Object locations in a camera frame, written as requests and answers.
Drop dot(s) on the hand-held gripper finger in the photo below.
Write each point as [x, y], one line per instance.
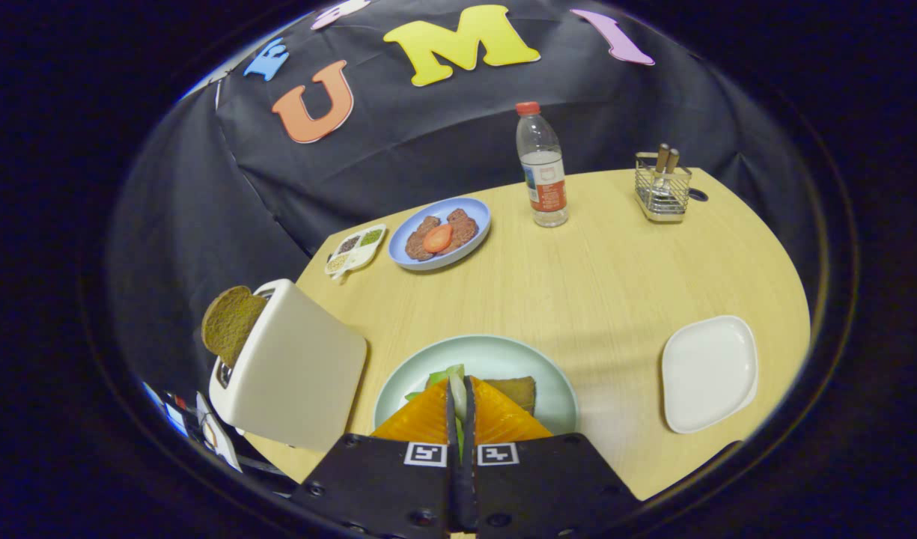
[468, 427]
[451, 419]

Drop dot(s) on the green lettuce leaf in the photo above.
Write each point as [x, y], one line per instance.
[447, 374]

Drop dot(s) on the brown toast slice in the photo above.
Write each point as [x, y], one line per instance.
[518, 391]
[230, 322]

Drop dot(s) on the pale green round plate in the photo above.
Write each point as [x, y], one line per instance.
[488, 355]

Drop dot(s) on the white toaster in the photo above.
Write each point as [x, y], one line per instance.
[301, 374]

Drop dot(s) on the red tomato slice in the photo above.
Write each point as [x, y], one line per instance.
[437, 238]

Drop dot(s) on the white seasoning tray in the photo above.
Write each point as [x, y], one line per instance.
[357, 254]

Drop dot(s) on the blue round plate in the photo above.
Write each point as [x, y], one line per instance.
[436, 206]

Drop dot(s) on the white framed sheet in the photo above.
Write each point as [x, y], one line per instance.
[217, 434]

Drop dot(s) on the white square plate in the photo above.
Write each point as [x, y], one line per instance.
[709, 374]

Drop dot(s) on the clear water bottle red cap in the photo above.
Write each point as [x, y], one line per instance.
[548, 187]

